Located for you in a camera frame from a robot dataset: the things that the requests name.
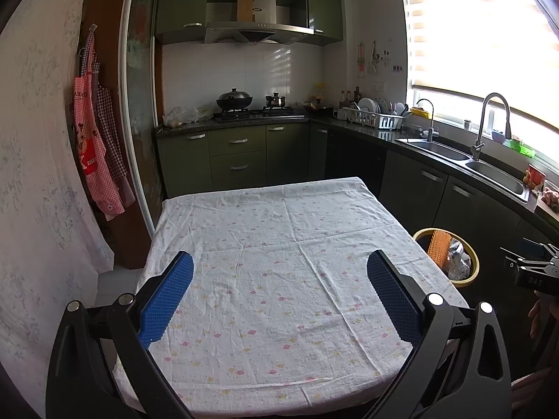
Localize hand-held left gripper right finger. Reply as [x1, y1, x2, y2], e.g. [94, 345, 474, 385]
[362, 250, 514, 419]

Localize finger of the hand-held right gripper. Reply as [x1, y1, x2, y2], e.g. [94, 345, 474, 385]
[520, 238, 559, 257]
[500, 247, 559, 272]

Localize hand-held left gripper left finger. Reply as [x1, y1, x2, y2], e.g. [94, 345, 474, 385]
[46, 251, 195, 419]

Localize yellow-rimmed trash bin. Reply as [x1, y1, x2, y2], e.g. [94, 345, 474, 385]
[413, 227, 480, 289]

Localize orange mesh pad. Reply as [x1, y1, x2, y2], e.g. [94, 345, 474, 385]
[427, 228, 452, 269]

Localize silver white snack wrapper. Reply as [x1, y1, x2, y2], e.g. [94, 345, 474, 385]
[445, 240, 472, 280]

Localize person's right hand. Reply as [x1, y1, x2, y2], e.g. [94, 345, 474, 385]
[528, 294, 547, 340]

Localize red container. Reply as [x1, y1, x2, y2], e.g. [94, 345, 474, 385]
[524, 165, 546, 188]

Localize green cloth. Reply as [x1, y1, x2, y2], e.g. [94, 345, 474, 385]
[504, 139, 536, 158]

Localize dark base cabinets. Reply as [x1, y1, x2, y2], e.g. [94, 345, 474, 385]
[325, 124, 559, 315]

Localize pink garment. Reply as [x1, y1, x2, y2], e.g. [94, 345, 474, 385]
[511, 367, 553, 411]

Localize white floral tablecloth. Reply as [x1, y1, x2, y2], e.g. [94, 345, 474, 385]
[112, 177, 470, 417]

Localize tall steel faucet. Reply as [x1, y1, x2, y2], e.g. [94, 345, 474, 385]
[471, 93, 513, 161]

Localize steel double sink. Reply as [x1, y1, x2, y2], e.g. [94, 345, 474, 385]
[395, 137, 527, 204]

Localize green base cabinets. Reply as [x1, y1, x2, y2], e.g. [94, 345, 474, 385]
[156, 122, 328, 199]

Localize small steel faucet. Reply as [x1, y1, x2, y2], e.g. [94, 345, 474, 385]
[416, 98, 440, 142]

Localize dark checked apron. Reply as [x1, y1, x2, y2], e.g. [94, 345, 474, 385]
[79, 30, 136, 208]

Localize red striped apron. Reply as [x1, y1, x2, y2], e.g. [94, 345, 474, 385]
[72, 30, 125, 221]

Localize white dish rack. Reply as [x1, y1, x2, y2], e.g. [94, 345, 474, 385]
[341, 107, 405, 131]

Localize clear plastic bags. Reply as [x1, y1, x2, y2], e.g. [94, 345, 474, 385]
[162, 104, 215, 128]

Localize row of white plates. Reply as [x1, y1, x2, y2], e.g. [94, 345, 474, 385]
[357, 97, 389, 114]

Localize condiment bottles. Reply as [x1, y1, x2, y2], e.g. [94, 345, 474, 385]
[341, 86, 363, 108]

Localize glass sliding door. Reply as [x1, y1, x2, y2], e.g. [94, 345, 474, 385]
[120, 0, 169, 228]

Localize gas stove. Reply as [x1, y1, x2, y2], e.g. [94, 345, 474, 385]
[213, 107, 305, 122]

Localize black wok with lid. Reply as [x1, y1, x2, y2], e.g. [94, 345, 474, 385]
[216, 88, 254, 112]

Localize white window blind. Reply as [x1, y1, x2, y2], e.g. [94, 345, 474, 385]
[399, 0, 559, 123]

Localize steel range hood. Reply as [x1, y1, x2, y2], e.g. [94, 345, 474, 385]
[203, 0, 315, 45]

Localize green wall cabinet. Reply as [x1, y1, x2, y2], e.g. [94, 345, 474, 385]
[155, 0, 208, 44]
[308, 0, 343, 44]

